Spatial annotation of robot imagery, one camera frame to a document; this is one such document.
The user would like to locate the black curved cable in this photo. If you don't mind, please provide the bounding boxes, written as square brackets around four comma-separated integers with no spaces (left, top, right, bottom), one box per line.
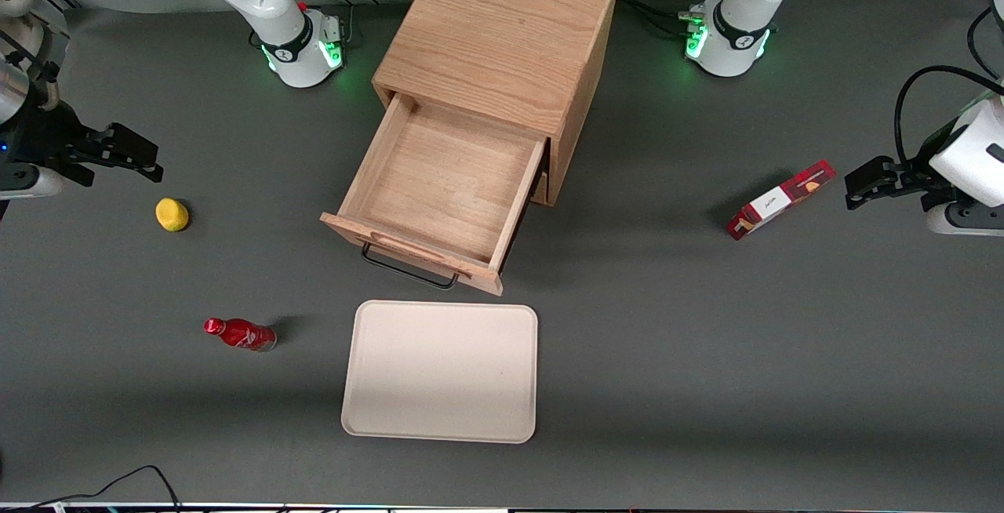
[966,7,1004,80]

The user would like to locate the black left arm base cables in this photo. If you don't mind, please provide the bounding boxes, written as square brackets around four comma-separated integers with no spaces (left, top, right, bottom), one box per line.
[616,0,711,39]

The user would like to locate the yellow lemon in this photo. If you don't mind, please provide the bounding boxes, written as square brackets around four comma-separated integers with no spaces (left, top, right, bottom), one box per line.
[155,198,191,233]

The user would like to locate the black looped gripper cable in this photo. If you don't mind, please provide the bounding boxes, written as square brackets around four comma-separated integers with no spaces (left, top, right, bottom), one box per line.
[894,65,1004,173]

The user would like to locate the red drink bottle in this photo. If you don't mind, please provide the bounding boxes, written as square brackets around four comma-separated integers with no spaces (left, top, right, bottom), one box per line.
[204,318,278,353]

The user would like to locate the black hex key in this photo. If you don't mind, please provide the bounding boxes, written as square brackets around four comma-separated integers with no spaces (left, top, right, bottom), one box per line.
[361,242,460,291]

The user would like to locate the wooden drawer with grooved edge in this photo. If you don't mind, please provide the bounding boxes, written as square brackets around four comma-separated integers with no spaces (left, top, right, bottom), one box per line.
[320,92,547,297]

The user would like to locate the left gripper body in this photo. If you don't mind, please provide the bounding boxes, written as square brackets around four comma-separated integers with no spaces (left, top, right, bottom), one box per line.
[929,94,1004,208]

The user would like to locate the red white snack box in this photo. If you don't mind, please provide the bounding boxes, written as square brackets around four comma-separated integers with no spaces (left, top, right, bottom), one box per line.
[726,159,837,241]

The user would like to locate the beige plastic tray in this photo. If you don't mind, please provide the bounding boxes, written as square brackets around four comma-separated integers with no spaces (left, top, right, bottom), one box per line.
[341,300,539,445]

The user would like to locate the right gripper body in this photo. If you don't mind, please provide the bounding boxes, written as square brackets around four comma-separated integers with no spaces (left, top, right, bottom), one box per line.
[0,66,57,172]

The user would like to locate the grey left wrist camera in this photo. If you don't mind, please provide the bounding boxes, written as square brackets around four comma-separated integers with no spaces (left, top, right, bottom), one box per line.
[926,201,1004,238]

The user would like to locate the wooden drawer cabinet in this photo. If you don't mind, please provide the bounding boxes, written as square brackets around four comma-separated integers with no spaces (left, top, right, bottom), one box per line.
[371,0,620,207]

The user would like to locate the thin black table edge cable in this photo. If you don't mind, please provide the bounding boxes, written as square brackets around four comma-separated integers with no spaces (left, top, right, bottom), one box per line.
[0,465,184,513]

